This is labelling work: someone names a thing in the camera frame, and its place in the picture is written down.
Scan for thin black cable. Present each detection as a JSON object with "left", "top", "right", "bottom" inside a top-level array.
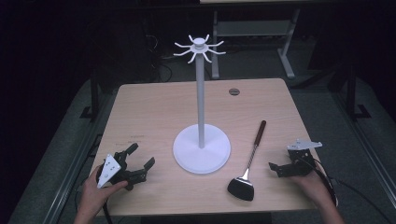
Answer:
[{"left": 329, "top": 176, "right": 394, "bottom": 224}]

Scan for white desk frame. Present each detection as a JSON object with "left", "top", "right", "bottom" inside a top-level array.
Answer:
[{"left": 210, "top": 8, "right": 302, "bottom": 80}]

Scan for person's left hand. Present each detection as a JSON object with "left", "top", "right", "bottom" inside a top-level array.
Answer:
[{"left": 80, "top": 165, "right": 129, "bottom": 216}]

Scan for metal floor rail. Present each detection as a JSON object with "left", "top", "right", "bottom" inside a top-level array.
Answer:
[
  {"left": 329, "top": 92, "right": 396, "bottom": 201},
  {"left": 46, "top": 133, "right": 105, "bottom": 224}
]

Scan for thick black right gripper cable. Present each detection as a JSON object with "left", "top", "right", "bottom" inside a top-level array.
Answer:
[{"left": 298, "top": 156, "right": 339, "bottom": 207}]

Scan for black metal stand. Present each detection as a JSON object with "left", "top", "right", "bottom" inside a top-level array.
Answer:
[
  {"left": 345, "top": 63, "right": 372, "bottom": 121},
  {"left": 79, "top": 70, "right": 101, "bottom": 121}
]

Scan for white hook stand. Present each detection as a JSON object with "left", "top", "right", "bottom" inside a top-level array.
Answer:
[{"left": 172, "top": 34, "right": 232, "bottom": 175}]

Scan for person's right hand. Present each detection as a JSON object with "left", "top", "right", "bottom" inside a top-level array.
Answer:
[{"left": 291, "top": 169, "right": 336, "bottom": 209}]

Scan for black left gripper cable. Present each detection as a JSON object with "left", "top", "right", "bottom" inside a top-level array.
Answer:
[{"left": 102, "top": 200, "right": 114, "bottom": 224}]

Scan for black floor cables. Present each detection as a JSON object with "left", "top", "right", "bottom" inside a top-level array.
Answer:
[{"left": 145, "top": 33, "right": 174, "bottom": 83}]

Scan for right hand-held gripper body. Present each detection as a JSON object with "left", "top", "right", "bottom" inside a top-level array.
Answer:
[{"left": 286, "top": 138, "right": 323, "bottom": 178}]

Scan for black spatula with red-brown handle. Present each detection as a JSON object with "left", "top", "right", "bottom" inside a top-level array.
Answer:
[{"left": 227, "top": 119, "right": 268, "bottom": 203}]

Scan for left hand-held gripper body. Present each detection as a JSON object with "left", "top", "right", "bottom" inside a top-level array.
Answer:
[{"left": 96, "top": 151, "right": 148, "bottom": 191}]

